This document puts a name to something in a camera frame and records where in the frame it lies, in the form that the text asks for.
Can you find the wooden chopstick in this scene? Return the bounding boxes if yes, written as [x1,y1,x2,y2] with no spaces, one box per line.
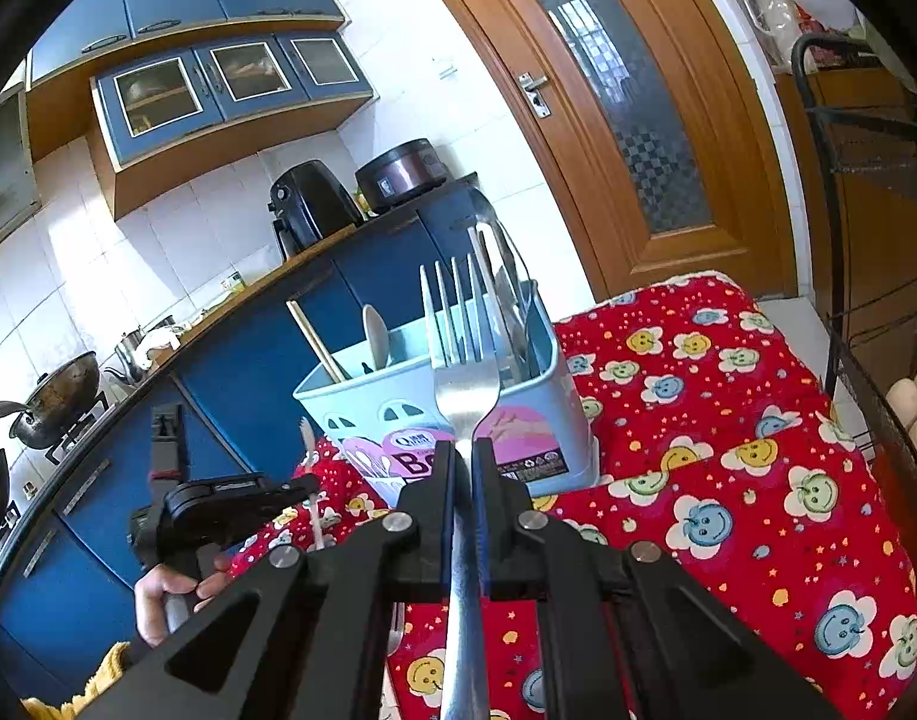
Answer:
[286,299,349,382]

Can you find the silver metal fork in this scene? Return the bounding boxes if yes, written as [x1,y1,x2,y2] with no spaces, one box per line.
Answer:
[419,257,501,718]

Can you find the yellow sleeve forearm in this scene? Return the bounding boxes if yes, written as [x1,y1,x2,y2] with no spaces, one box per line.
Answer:
[19,640,133,720]

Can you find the blue kitchen cabinet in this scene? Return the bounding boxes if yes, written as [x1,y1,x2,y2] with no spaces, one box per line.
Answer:
[0,170,506,706]

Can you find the person's left hand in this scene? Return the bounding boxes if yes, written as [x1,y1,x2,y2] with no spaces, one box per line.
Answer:
[134,554,232,647]

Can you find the white plastic fork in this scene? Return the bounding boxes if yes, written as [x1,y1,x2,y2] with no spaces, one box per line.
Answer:
[297,414,330,553]

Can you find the metal kettle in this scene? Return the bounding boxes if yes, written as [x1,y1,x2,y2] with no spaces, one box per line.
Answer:
[104,328,149,387]

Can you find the black wok on stove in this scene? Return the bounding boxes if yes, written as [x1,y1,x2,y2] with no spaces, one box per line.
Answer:
[0,351,100,450]

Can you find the red smiley flower tablecloth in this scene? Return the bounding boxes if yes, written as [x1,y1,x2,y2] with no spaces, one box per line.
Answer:
[224,271,917,720]

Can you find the light blue utensil holder box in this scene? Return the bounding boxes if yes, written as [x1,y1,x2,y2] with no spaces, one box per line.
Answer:
[292,281,600,504]

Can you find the white plastic spoon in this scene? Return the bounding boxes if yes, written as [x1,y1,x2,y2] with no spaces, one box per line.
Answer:
[361,304,390,371]

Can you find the black air fryer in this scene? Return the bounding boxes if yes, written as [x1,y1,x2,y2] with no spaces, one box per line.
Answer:
[268,160,364,260]

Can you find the dark rice cooker pot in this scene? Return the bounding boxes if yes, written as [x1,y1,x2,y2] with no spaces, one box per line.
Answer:
[356,138,450,215]

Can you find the wooden door with glass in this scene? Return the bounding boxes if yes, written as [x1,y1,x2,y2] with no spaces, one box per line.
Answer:
[444,0,797,298]

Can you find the blue wall cabinets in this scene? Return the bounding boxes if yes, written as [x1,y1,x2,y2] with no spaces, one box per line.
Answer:
[26,0,372,218]

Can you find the black metal wire rack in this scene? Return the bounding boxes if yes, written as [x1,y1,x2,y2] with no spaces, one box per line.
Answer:
[789,32,917,580]

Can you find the silver door handle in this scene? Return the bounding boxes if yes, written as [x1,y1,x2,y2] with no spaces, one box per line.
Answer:
[517,73,552,119]

